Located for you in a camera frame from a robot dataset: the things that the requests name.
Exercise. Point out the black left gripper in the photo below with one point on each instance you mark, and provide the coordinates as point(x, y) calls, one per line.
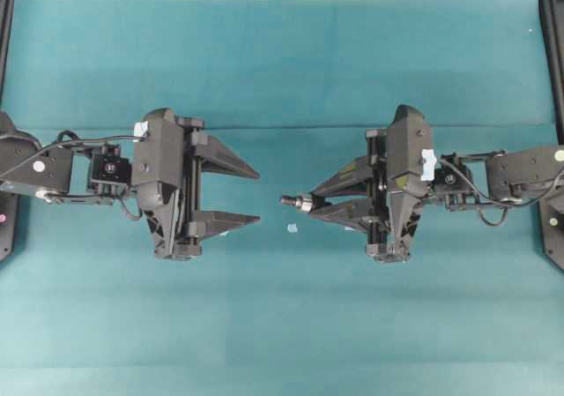
point(178, 225)

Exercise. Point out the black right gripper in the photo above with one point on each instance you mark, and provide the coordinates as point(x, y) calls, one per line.
point(389, 231)

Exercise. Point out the metal shaft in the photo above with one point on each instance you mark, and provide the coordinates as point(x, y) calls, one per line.
point(291, 201)

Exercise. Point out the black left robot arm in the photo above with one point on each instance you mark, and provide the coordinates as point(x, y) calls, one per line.
point(74, 170)

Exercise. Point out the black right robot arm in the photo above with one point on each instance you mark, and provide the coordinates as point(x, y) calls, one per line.
point(495, 180)

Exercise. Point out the teal table mat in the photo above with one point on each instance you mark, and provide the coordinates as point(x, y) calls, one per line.
point(291, 86)

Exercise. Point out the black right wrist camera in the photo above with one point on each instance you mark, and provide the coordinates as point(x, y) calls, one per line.
point(409, 170)

